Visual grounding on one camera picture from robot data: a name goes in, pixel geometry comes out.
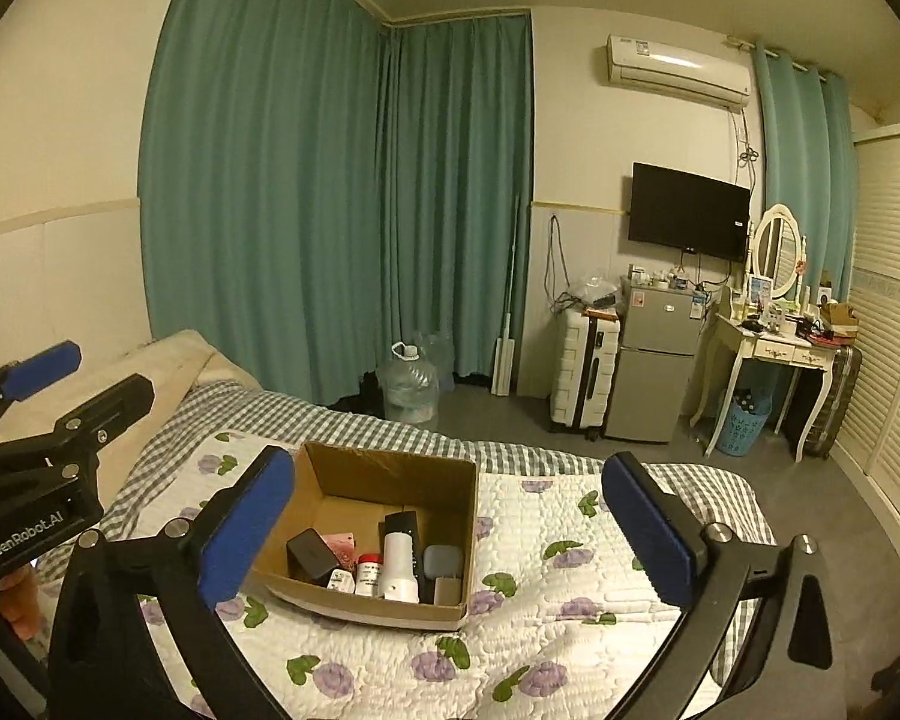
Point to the white suitcase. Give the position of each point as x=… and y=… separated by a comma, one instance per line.
x=587, y=345

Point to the blue laundry basket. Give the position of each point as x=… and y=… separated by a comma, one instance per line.
x=746, y=418

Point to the white bottle red cap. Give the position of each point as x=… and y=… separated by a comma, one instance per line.
x=368, y=575

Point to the green curtain left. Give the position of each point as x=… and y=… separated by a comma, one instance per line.
x=316, y=185

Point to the white louvered wardrobe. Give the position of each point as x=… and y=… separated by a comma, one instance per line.
x=868, y=445

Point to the light blue earbuds case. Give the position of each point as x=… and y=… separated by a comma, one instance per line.
x=442, y=561

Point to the floral white quilt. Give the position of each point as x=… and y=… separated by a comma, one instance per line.
x=561, y=617

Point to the beige pillow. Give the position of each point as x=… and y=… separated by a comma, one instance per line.
x=173, y=366

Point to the dark suitcase by wardrobe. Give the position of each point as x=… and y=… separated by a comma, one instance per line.
x=845, y=372

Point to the white dressing table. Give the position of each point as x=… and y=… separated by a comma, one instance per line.
x=764, y=359

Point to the white round device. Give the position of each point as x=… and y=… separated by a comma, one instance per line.
x=397, y=581

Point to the clear water jug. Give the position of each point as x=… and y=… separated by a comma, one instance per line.
x=410, y=385

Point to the oval vanity mirror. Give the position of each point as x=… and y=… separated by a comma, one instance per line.
x=776, y=255

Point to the silver mini fridge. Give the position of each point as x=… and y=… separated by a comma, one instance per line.
x=660, y=333

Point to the pink package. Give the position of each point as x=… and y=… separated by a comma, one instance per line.
x=343, y=547

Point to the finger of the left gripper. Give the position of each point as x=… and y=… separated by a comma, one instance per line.
x=26, y=378
x=94, y=424

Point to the small white charger plug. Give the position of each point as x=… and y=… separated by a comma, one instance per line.
x=341, y=580

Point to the grey power charger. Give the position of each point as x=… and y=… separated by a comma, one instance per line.
x=447, y=591

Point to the person's left hand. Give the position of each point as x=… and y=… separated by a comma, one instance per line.
x=19, y=602

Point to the white air conditioner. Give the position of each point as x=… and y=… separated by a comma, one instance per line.
x=657, y=67

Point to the white flat mop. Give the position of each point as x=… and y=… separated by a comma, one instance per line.
x=504, y=347

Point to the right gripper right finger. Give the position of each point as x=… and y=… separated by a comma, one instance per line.
x=703, y=570

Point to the brown cardboard box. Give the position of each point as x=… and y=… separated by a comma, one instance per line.
x=342, y=490

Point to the green curtain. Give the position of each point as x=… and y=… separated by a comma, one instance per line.
x=809, y=159
x=316, y=185

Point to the black wall television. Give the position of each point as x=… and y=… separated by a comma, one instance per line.
x=694, y=214

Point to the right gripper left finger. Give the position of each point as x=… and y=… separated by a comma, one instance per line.
x=198, y=563

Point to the green curtain right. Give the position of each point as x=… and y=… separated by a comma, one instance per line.
x=809, y=159

